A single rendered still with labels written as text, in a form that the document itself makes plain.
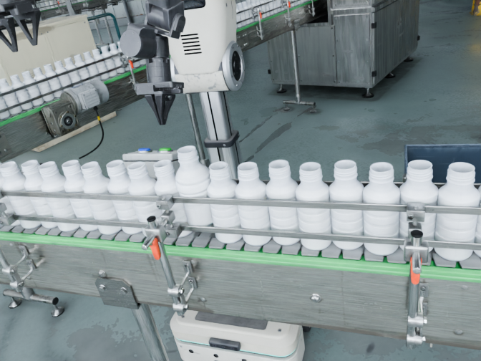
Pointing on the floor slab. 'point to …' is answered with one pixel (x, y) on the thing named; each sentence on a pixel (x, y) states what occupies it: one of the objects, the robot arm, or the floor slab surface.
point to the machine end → (348, 44)
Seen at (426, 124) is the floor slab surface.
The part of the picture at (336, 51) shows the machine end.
